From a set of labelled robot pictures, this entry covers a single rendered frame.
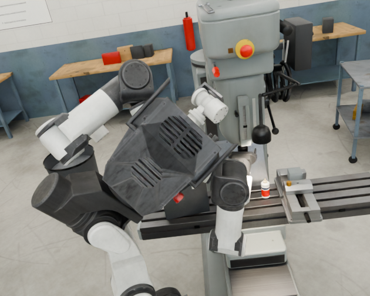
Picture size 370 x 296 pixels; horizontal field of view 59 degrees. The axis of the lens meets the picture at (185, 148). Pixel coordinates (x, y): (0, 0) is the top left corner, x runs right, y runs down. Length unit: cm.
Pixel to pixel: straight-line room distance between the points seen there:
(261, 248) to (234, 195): 67
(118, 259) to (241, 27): 83
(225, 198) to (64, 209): 46
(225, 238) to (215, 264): 130
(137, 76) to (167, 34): 465
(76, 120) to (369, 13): 567
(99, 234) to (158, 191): 24
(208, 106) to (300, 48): 73
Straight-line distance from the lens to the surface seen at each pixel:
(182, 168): 86
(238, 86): 132
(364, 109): 417
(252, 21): 114
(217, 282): 234
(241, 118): 133
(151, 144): 86
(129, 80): 96
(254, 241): 166
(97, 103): 99
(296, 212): 156
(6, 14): 620
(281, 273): 166
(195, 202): 162
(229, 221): 110
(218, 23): 112
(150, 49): 517
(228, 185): 98
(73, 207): 99
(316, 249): 282
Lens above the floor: 203
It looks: 29 degrees down
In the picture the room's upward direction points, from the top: 9 degrees counter-clockwise
